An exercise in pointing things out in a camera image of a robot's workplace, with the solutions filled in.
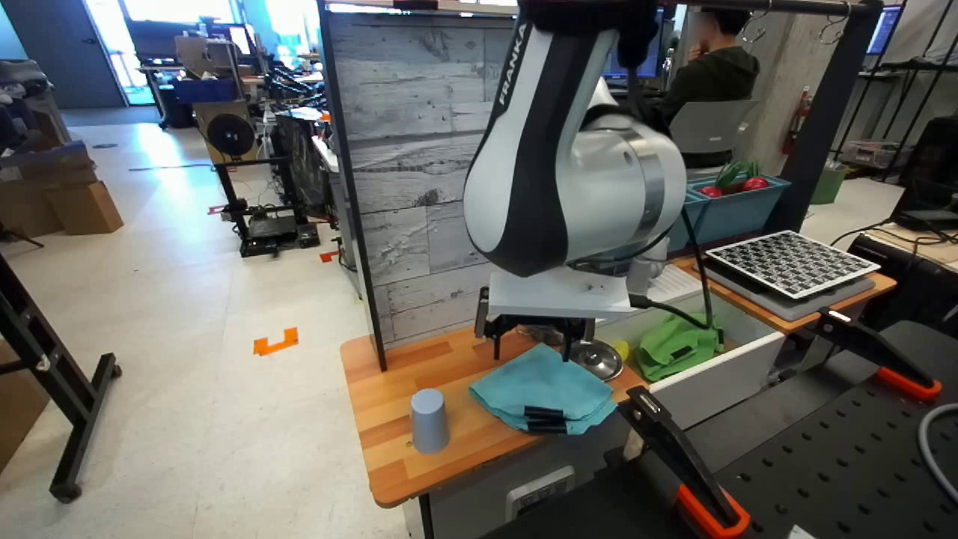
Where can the blue cloth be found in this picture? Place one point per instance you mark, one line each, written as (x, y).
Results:
(544, 385)

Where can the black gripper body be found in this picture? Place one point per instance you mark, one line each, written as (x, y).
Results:
(544, 324)

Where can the wooden counter board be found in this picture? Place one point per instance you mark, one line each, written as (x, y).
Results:
(788, 314)

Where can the black white calibration checkerboard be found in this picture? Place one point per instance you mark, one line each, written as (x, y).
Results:
(791, 263)

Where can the white toy sink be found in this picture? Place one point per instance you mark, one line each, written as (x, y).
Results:
(721, 376)

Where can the small metal bowl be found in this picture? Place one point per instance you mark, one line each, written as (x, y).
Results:
(603, 361)

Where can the black filament spool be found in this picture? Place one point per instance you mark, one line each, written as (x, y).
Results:
(233, 134)

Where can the black orange bar clamp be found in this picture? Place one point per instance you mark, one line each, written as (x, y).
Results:
(689, 466)
(869, 351)

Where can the black desk chair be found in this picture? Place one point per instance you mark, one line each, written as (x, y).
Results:
(929, 168)

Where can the blue planter bin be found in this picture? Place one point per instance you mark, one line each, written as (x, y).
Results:
(739, 218)

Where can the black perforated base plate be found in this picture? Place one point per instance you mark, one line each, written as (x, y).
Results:
(848, 459)

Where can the grey plastic cup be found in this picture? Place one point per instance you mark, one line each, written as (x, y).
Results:
(430, 421)

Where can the red fire extinguisher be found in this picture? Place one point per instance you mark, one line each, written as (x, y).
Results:
(794, 116)

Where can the black clip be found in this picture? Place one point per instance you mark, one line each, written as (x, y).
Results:
(544, 421)

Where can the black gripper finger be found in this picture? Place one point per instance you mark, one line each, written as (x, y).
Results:
(484, 315)
(573, 346)

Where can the green cloth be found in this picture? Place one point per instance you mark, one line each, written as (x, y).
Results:
(679, 346)

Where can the red toy radish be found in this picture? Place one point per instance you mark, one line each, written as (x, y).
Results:
(739, 177)

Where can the blue lit monitor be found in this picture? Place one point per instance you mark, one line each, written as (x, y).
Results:
(885, 32)

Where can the black equipment stand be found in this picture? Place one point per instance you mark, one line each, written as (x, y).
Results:
(263, 215)

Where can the yellow toy banana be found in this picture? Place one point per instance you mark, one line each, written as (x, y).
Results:
(625, 349)

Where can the stacked cardboard boxes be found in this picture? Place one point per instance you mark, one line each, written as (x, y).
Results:
(76, 204)

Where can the seated person dark hoodie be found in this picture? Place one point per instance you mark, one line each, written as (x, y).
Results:
(713, 69)

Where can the small wooden top table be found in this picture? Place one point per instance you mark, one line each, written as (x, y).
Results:
(438, 451)

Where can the black floor stand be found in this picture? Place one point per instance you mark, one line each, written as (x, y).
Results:
(46, 385)

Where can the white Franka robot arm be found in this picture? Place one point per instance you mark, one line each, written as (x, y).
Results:
(570, 152)

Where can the grey office chair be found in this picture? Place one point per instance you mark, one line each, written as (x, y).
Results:
(710, 131)

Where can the black metal frame post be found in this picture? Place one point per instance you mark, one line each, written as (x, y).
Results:
(827, 108)

